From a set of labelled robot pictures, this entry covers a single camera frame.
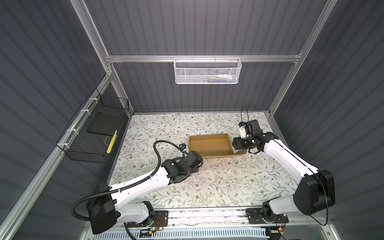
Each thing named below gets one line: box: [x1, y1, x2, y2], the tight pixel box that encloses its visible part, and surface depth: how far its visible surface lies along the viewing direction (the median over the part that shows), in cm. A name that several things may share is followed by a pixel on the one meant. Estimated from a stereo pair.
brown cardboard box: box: [188, 133, 248, 159], surface depth 104 cm
